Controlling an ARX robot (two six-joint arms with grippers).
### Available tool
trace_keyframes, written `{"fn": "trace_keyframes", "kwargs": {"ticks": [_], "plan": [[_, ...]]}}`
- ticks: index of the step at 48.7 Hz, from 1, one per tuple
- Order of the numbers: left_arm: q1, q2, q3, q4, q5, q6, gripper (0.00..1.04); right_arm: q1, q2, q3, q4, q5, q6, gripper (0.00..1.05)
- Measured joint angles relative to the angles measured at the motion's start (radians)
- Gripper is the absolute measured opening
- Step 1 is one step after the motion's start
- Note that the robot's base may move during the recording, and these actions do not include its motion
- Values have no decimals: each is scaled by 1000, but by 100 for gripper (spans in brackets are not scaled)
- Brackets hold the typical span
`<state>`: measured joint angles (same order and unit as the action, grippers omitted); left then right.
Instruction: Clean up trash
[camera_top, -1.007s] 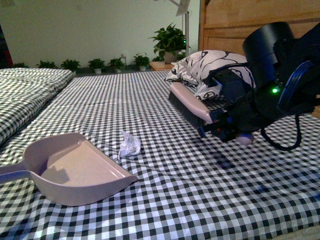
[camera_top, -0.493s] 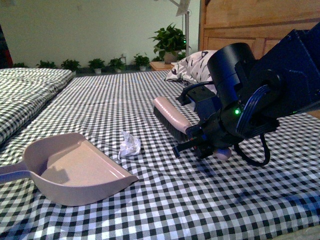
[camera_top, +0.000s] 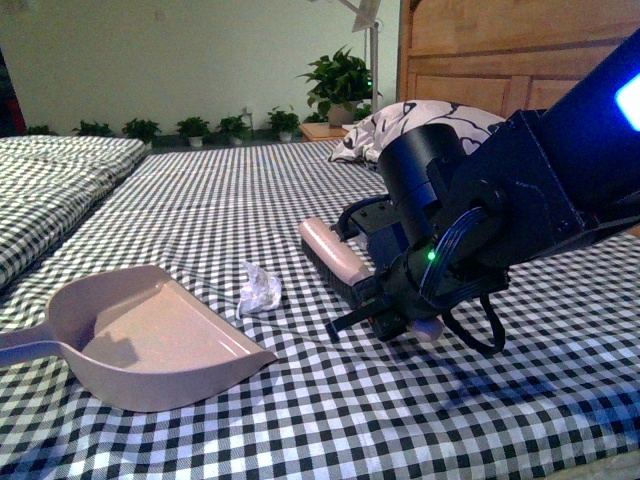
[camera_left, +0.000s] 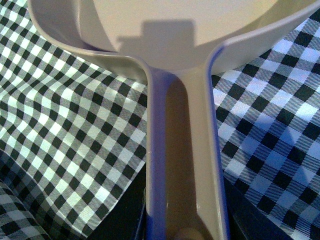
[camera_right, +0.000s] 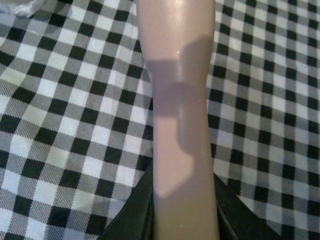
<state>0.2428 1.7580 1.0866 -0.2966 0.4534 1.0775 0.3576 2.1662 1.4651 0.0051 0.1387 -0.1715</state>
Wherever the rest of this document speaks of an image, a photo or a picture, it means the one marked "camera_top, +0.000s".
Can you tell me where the crumpled white paper trash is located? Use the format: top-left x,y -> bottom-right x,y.
235,261 -> 282,320

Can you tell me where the far wooden nightstand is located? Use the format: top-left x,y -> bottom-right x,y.
300,122 -> 348,142

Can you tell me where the small potted plant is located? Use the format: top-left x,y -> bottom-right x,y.
217,115 -> 250,146
72,120 -> 116,138
267,106 -> 300,143
122,118 -> 161,150
176,116 -> 209,148

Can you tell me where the black white checkered bedsheet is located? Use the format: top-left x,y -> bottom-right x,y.
1,142 -> 639,479

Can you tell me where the large potted green plant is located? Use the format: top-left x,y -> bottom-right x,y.
300,46 -> 381,127

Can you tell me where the pink plastic dustpan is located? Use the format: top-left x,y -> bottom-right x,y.
1,265 -> 277,412

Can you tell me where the folded checkered quilt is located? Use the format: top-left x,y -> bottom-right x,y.
1,135 -> 145,286

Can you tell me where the wooden bed headboard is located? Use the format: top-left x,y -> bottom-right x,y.
398,1 -> 639,117

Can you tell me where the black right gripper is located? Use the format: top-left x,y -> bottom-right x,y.
325,197 -> 454,344

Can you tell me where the pink hand brush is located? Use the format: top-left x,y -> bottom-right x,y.
298,217 -> 444,342

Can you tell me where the white floor lamp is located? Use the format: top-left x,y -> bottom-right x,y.
339,0 -> 381,112

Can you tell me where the patterned white pillow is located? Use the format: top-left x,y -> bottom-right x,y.
328,98 -> 506,164

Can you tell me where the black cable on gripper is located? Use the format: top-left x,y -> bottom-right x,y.
422,207 -> 506,357

